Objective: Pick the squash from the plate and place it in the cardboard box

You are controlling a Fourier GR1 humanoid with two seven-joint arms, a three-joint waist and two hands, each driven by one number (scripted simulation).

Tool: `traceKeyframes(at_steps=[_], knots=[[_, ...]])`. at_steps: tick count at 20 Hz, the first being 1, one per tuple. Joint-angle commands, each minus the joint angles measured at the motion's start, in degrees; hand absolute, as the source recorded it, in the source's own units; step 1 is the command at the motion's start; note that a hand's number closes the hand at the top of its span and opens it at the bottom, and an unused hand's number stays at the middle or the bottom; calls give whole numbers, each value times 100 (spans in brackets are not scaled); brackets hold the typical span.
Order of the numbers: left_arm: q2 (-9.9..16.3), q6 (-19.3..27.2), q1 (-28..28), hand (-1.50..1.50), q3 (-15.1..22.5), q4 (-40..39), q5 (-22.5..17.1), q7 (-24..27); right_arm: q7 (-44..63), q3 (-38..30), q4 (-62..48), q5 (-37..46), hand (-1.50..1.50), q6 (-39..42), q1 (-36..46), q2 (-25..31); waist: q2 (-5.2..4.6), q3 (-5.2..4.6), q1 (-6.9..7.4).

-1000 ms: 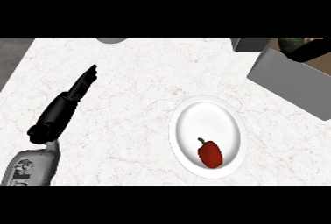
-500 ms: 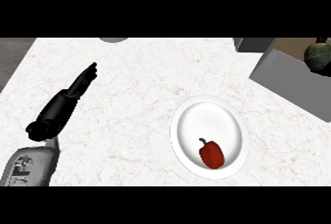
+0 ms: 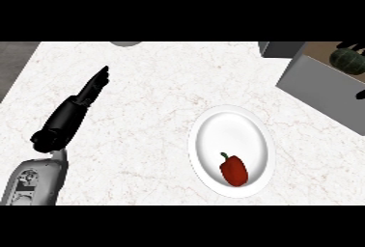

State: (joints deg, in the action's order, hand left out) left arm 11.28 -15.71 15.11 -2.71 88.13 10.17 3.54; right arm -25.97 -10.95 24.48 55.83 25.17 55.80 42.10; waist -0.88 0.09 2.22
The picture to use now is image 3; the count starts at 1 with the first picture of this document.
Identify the white oval plate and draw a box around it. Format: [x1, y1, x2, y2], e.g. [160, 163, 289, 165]
[187, 104, 278, 199]

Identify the grey round object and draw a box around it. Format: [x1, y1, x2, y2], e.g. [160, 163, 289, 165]
[108, 41, 144, 48]

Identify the red bell pepper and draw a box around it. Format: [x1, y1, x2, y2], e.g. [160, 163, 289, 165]
[219, 151, 250, 188]

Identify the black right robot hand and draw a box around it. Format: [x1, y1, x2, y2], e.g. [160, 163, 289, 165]
[336, 41, 365, 100]

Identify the grey cardboard box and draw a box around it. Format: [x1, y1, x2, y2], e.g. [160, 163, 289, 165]
[275, 41, 365, 137]

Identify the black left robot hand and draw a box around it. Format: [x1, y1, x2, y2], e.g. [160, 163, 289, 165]
[29, 65, 111, 154]

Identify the dark grey box flap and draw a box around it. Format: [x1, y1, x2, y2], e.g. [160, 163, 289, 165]
[258, 41, 306, 59]

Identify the dark green squash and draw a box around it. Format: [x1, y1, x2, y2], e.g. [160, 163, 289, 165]
[329, 47, 365, 76]

